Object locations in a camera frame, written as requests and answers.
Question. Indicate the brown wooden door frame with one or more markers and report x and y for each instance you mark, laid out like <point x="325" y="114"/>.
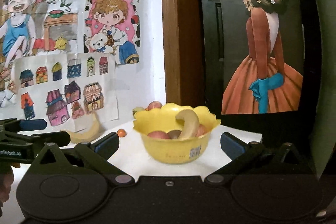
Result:
<point x="183" y="56"/>

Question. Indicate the red apple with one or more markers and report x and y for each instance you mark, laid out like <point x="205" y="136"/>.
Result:
<point x="202" y="130"/>
<point x="154" y="105"/>

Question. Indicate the brown kiwi fruit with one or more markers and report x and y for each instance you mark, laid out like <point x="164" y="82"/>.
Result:
<point x="174" y="134"/>

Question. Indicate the yellow scalloped plastic bowl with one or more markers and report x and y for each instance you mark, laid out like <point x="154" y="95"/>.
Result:
<point x="173" y="151"/>

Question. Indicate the red apple by door frame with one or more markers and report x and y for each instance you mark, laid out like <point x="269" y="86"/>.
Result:
<point x="154" y="105"/>

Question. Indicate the small orange fruit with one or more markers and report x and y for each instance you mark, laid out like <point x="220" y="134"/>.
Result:
<point x="121" y="133"/>

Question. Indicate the girl in orange dress poster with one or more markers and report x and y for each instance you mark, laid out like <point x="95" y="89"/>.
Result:
<point x="263" y="82"/>

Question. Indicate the person left hand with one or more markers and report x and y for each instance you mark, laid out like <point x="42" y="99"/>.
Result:
<point x="7" y="179"/>

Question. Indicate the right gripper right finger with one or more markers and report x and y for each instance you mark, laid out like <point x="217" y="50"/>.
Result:
<point x="242" y="155"/>

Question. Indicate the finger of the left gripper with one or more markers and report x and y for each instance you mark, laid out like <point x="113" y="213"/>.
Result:
<point x="17" y="125"/>
<point x="61" y="138"/>

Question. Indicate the boy with fan drawing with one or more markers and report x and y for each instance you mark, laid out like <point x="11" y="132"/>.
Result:
<point x="34" y="27"/>

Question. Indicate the girl with teddy drawing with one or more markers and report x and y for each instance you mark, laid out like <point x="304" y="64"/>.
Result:
<point x="112" y="26"/>

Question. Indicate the green guava fruit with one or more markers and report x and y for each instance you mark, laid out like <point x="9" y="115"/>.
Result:
<point x="136" y="110"/>

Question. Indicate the colourful houses drawing sheet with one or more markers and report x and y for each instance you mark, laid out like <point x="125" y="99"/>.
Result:
<point x="66" y="89"/>

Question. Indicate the reddish apple front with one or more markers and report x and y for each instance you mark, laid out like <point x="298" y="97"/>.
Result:
<point x="158" y="135"/>

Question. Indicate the yellow banana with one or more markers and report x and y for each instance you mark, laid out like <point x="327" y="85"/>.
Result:
<point x="86" y="135"/>
<point x="191" y="123"/>

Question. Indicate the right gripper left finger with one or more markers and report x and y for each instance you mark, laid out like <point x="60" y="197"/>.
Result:
<point x="95" y="156"/>

